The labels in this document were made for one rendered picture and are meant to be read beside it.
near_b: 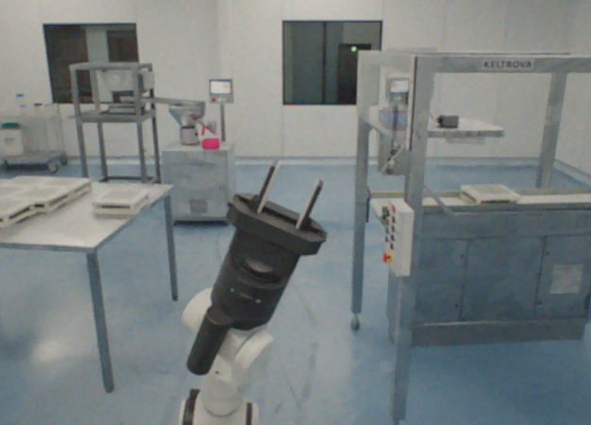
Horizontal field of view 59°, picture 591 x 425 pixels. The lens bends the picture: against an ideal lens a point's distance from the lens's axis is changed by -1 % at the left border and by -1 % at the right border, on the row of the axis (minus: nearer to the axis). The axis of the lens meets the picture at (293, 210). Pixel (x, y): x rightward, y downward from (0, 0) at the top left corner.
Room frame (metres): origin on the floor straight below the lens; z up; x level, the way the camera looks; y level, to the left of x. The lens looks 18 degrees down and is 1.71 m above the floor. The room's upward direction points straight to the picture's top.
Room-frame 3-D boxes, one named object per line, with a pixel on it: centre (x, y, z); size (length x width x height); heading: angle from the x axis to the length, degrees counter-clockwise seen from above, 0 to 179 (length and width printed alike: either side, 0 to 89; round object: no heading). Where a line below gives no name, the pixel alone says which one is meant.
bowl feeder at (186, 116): (5.13, 0.97, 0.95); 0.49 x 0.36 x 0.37; 89
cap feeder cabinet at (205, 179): (5.07, 0.92, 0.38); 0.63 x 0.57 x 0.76; 89
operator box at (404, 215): (1.89, -0.41, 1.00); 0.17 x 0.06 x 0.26; 4
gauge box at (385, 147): (2.63, -0.55, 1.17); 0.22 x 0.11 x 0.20; 94
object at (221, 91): (5.21, 0.71, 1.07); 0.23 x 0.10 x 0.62; 89
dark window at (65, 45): (7.66, 2.84, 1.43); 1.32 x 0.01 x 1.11; 89
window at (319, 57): (7.61, -0.53, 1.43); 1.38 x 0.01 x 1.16; 89
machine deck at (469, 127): (2.78, -0.74, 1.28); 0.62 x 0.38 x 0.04; 94
